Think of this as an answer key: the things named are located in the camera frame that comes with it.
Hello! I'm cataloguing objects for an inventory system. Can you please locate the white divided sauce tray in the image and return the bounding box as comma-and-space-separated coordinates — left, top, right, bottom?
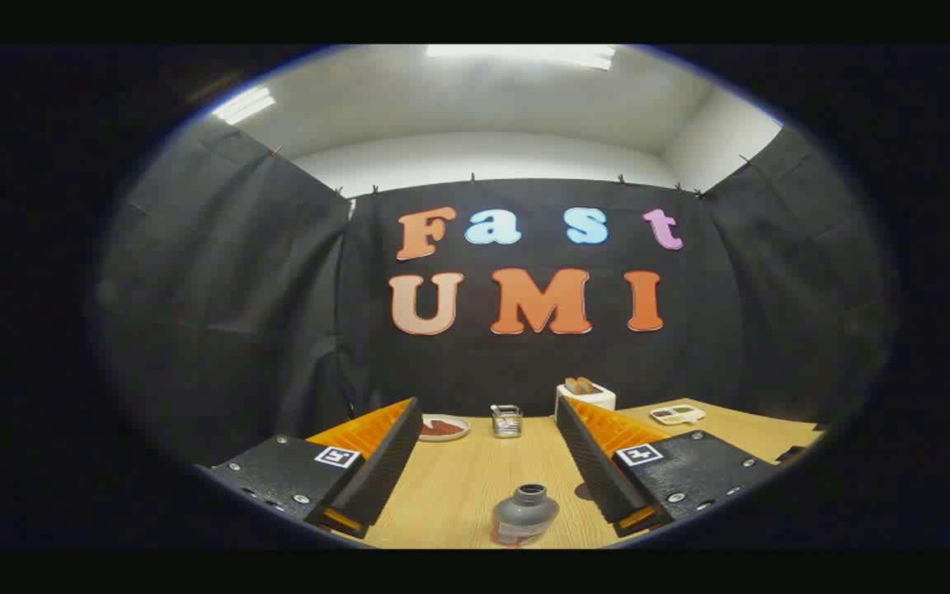
650, 405, 707, 426

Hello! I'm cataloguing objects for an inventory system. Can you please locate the wooden table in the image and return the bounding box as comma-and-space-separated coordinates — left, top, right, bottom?
335, 398, 826, 549

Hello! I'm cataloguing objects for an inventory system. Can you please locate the black backdrop cloth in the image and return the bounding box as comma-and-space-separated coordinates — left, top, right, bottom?
96, 115, 896, 463

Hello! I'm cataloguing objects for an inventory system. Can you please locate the silver juice bottle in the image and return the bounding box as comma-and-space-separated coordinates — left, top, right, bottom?
490, 483, 561, 548

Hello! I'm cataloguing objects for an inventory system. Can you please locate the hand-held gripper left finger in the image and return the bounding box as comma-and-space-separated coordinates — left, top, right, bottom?
207, 397, 424, 541

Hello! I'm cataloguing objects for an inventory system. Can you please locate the white round plate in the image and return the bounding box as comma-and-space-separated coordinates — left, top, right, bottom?
418, 414, 472, 442

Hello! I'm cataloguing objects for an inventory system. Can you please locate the white toaster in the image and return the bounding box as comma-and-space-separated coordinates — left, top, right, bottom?
555, 377, 617, 422

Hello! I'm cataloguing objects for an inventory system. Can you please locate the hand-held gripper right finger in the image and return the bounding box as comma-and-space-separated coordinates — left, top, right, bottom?
555, 396, 781, 539

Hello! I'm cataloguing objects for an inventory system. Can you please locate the wide ceiling light panel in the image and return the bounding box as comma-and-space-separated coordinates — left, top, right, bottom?
426, 45, 616, 71

